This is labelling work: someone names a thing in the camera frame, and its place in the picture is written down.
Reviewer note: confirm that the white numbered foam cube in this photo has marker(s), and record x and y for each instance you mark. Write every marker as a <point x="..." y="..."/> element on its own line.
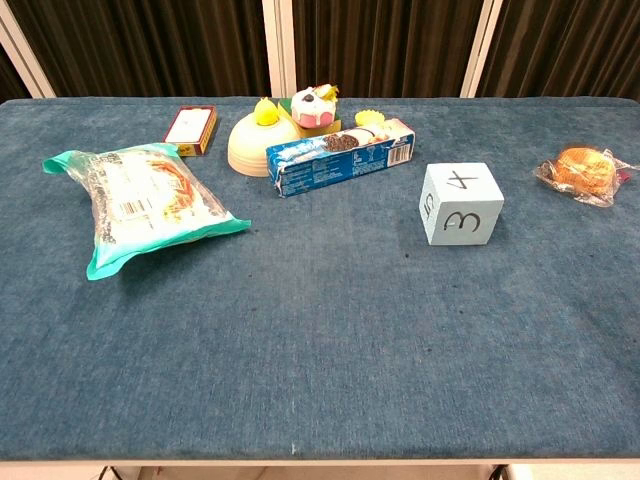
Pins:
<point x="460" y="215"/>

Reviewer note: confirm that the blue table cloth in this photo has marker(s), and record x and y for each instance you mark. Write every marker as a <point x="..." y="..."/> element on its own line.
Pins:
<point x="320" y="310"/>

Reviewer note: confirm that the blue cookie box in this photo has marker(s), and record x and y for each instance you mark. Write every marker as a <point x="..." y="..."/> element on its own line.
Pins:
<point x="340" y="160"/>

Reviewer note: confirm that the toy cupcake on green base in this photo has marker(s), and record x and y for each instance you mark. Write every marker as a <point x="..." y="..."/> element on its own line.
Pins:
<point x="320" y="131"/>

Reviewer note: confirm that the cream dome toy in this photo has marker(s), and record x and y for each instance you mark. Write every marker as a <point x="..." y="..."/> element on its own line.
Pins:
<point x="250" y="142"/>

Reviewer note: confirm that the yellow cupcake liner toy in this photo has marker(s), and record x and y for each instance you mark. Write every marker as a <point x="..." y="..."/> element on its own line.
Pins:
<point x="370" y="119"/>

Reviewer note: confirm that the pink white toy cupcake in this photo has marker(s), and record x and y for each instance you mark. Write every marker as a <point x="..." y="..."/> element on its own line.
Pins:
<point x="312" y="107"/>

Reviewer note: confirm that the yellow chick toy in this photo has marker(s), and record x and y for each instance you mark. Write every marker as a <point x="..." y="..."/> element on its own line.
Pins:
<point x="265" y="112"/>

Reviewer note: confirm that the red white small box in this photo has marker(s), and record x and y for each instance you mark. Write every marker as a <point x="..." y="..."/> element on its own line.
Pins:
<point x="190" y="127"/>

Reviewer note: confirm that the teal clear snack bag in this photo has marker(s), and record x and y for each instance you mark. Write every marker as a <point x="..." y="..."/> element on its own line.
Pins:
<point x="145" y="200"/>

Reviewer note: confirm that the dark brown curtain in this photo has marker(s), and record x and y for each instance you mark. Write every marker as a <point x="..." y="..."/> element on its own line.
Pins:
<point x="140" y="47"/>

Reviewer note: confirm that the wrapped orange bread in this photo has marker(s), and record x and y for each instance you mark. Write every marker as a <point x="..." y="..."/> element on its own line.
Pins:
<point x="582" y="170"/>

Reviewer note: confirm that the white frame post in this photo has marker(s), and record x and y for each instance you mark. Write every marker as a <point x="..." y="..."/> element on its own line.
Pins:
<point x="280" y="45"/>
<point x="25" y="55"/>
<point x="482" y="50"/>

